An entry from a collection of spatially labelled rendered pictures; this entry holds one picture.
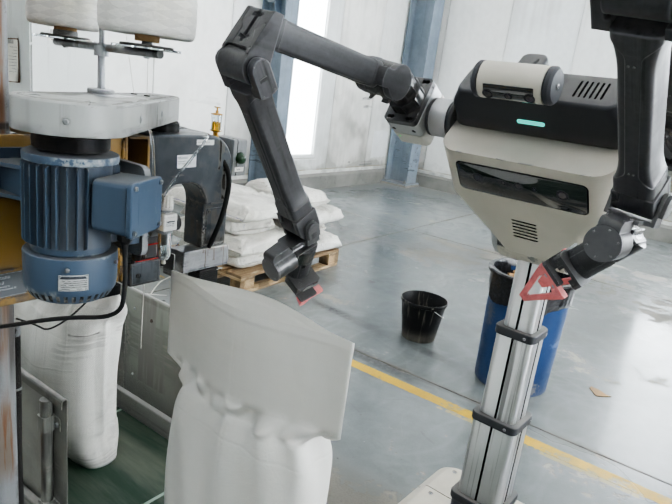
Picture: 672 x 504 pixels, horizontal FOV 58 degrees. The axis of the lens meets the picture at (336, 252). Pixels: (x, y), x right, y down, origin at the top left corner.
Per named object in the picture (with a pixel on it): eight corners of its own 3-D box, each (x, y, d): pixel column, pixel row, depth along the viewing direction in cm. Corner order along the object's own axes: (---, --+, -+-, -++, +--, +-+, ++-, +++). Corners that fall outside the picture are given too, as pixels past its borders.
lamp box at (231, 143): (244, 175, 151) (247, 139, 148) (231, 176, 147) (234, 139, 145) (224, 170, 155) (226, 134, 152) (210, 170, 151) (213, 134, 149)
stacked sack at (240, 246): (300, 248, 457) (302, 229, 453) (240, 263, 403) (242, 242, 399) (258, 234, 479) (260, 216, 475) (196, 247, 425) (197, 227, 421)
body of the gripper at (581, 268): (549, 259, 100) (588, 236, 96) (567, 247, 108) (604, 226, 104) (571, 292, 99) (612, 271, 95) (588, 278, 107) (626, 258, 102)
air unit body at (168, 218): (179, 264, 133) (183, 195, 129) (161, 267, 129) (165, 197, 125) (166, 258, 136) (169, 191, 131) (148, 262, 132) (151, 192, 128)
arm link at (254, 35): (266, -1, 96) (229, -9, 102) (243, 83, 100) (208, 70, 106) (416, 69, 131) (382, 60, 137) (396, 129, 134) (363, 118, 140)
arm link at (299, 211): (270, 51, 101) (232, 40, 107) (245, 68, 98) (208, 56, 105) (328, 232, 131) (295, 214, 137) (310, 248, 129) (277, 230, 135)
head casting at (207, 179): (226, 244, 152) (235, 126, 144) (144, 260, 132) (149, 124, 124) (151, 217, 168) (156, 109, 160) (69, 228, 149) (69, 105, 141)
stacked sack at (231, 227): (277, 233, 440) (279, 215, 437) (232, 240, 409) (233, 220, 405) (222, 213, 481) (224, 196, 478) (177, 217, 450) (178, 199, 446)
